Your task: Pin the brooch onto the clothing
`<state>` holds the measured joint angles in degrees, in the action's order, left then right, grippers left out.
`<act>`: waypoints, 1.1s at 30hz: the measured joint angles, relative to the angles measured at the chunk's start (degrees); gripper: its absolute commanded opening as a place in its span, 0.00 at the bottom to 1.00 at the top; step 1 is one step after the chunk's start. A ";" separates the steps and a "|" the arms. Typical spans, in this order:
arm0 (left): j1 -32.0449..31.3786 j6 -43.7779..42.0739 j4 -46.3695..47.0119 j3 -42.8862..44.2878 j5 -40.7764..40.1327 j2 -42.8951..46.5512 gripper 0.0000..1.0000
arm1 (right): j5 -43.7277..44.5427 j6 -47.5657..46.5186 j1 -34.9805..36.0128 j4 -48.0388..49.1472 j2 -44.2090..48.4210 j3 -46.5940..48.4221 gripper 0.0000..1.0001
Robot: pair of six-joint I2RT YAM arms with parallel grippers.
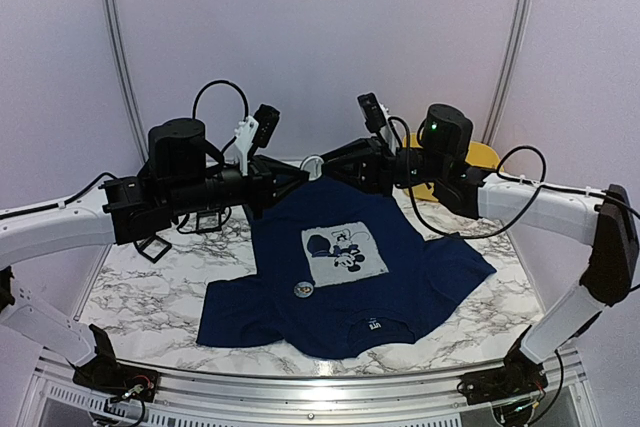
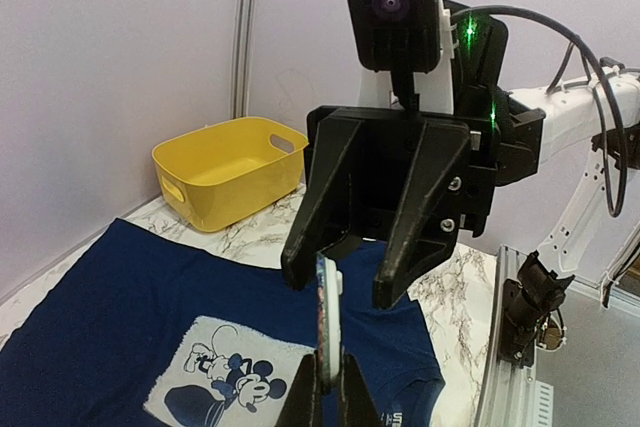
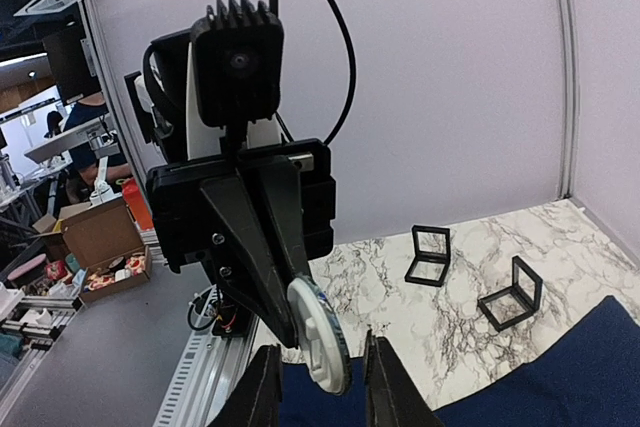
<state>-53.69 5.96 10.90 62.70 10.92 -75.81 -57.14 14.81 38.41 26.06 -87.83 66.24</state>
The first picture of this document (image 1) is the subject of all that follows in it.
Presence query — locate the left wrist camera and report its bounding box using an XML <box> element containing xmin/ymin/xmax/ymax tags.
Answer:
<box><xmin>233</xmin><ymin>104</ymin><xmax>280</xmax><ymax>177</ymax></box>

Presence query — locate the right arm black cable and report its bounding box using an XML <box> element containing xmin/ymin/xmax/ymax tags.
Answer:
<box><xmin>387</xmin><ymin>116</ymin><xmax>640</xmax><ymax>241</ymax></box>

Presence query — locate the aluminium right corner post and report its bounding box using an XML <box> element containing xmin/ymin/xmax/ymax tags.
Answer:
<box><xmin>482</xmin><ymin>0</ymin><xmax>531</xmax><ymax>144</ymax></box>

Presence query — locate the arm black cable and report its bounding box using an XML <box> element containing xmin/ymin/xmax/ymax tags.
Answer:
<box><xmin>0</xmin><ymin>79</ymin><xmax>251</xmax><ymax>236</ymax></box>
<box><xmin>387</xmin><ymin>116</ymin><xmax>640</xmax><ymax>241</ymax></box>

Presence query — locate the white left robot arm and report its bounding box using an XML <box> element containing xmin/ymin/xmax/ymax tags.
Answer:
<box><xmin>1</xmin><ymin>117</ymin><xmax>309</xmax><ymax>392</ymax></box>

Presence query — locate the black case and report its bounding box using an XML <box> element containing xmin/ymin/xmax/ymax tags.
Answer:
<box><xmin>191</xmin><ymin>209</ymin><xmax>223</xmax><ymax>234</ymax></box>
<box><xmin>133</xmin><ymin>235</ymin><xmax>173</xmax><ymax>264</ymax></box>

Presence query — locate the aluminium left corner post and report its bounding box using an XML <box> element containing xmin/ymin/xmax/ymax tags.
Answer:
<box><xmin>102</xmin><ymin>0</ymin><xmax>148</xmax><ymax>162</ymax></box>

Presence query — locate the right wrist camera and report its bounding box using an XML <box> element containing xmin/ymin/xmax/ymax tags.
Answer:
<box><xmin>357</xmin><ymin>92</ymin><xmax>397</xmax><ymax>153</ymax></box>

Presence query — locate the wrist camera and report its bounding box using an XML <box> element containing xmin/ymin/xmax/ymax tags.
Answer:
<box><xmin>357</xmin><ymin>92</ymin><xmax>397</xmax><ymax>153</ymax></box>
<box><xmin>233</xmin><ymin>104</ymin><xmax>280</xmax><ymax>177</ymax></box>

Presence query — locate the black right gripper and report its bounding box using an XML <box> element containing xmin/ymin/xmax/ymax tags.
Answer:
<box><xmin>320</xmin><ymin>136</ymin><xmax>448</xmax><ymax>198</ymax></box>

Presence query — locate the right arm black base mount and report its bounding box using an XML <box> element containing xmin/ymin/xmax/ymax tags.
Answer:
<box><xmin>456</xmin><ymin>327</ymin><xmax>548</xmax><ymax>405</ymax></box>

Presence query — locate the round blue brooch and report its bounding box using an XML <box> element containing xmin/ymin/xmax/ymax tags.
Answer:
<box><xmin>293</xmin><ymin>281</ymin><xmax>314</xmax><ymax>298</ymax></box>

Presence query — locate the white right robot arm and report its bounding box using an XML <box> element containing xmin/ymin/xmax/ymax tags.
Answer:
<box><xmin>320</xmin><ymin>98</ymin><xmax>639</xmax><ymax>395</ymax></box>

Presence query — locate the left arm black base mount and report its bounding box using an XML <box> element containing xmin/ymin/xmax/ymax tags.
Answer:
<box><xmin>72</xmin><ymin>324</ymin><xmax>159</xmax><ymax>402</ymax></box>

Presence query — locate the yellow plastic basket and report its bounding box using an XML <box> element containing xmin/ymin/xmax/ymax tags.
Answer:
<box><xmin>394</xmin><ymin>133</ymin><xmax>500</xmax><ymax>203</ymax></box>

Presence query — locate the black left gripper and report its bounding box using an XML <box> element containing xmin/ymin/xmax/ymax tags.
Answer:
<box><xmin>167</xmin><ymin>154</ymin><xmax>309</xmax><ymax>220</ymax></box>

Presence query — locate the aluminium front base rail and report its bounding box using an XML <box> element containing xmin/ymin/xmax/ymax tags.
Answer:
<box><xmin>29</xmin><ymin>346</ymin><xmax>589</xmax><ymax>427</ymax></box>

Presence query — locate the aluminium corner post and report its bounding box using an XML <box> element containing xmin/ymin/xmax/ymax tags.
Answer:
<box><xmin>102</xmin><ymin>0</ymin><xmax>148</xmax><ymax>162</ymax></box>
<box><xmin>482</xmin><ymin>0</ymin><xmax>531</xmax><ymax>144</ymax></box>

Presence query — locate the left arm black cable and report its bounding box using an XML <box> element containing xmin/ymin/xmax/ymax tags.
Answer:
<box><xmin>0</xmin><ymin>79</ymin><xmax>251</xmax><ymax>236</ymax></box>

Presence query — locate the navy blue printed t-shirt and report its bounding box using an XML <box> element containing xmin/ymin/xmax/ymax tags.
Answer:
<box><xmin>196</xmin><ymin>178</ymin><xmax>494</xmax><ymax>360</ymax></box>

